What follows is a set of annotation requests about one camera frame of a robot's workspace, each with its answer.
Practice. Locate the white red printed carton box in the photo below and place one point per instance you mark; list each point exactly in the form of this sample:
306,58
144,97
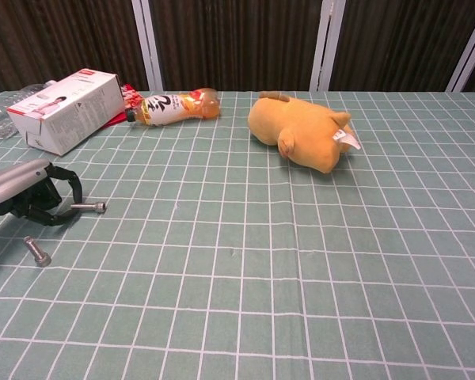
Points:
69,112

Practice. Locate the green checked tablecloth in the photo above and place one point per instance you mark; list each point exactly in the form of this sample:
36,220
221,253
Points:
237,245

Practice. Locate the orange plush toy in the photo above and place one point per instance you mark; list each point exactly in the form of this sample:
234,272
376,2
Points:
301,126

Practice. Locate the red snack packet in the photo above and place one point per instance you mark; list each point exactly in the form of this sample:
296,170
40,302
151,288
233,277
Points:
127,103

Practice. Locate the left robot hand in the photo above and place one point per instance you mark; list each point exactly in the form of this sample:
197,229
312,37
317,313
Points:
20,186

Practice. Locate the metal bolt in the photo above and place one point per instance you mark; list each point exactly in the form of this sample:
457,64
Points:
90,206
35,251

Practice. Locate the orange drink plastic bottle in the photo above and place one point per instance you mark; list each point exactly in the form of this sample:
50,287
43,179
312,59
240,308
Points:
174,107

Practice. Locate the white partition frame post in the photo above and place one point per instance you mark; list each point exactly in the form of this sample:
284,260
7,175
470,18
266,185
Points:
469,51
324,43
148,43

